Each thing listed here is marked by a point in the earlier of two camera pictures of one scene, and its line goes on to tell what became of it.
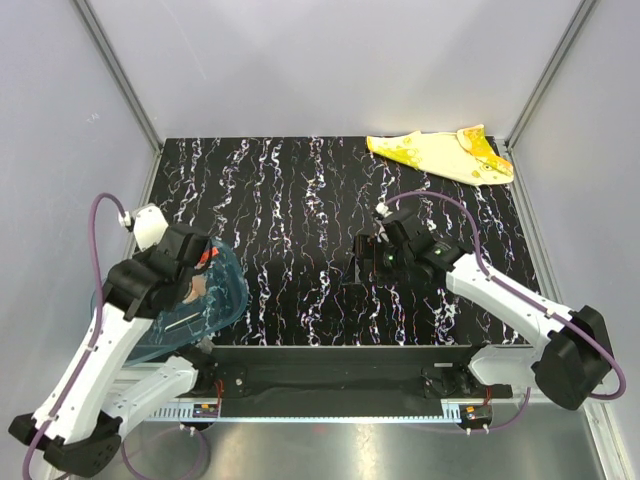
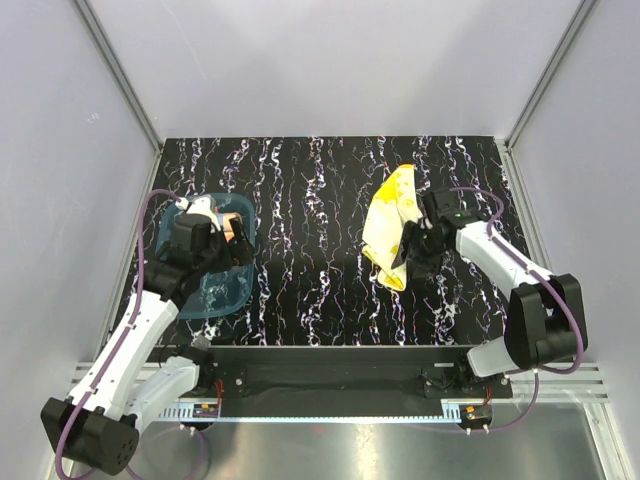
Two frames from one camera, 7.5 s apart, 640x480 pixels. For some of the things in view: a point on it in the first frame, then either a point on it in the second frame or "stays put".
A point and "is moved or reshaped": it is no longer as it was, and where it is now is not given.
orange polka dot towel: [200, 282] is moved or reshaped
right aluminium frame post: [584, 9] stays put
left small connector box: [205, 411] stays put
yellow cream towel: [465, 155] to [393, 206]
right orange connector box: [475, 416] stays put
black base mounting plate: [341, 372] stays put
